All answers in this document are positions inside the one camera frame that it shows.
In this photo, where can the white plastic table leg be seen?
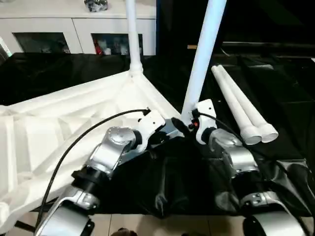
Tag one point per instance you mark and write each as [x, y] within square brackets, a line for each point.
[204, 54]
[248, 105]
[231, 103]
[134, 37]

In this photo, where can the white plastic table top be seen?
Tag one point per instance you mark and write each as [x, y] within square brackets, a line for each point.
[61, 123]

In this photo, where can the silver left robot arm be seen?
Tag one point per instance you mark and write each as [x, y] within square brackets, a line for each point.
[108, 152]

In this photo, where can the black plastic mat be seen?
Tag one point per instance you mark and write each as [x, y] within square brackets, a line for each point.
[172, 177]

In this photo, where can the small beige label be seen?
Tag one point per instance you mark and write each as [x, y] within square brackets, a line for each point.
[192, 46]

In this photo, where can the red carton behind glass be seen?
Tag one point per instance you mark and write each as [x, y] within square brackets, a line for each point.
[98, 48]

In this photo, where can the grey object on cabinet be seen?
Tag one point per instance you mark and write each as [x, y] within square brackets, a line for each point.
[96, 5]

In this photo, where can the white glass-door cabinet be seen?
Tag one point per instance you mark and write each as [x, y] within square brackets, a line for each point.
[49, 24]

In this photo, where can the grey curtain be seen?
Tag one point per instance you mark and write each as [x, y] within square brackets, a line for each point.
[5, 50]

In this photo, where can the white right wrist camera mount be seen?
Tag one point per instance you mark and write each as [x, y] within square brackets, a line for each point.
[205, 113]

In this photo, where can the blue vertical post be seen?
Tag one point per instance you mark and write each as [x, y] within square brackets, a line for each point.
[159, 27]

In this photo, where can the black folding table frame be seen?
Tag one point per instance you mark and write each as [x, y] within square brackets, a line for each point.
[24, 224]

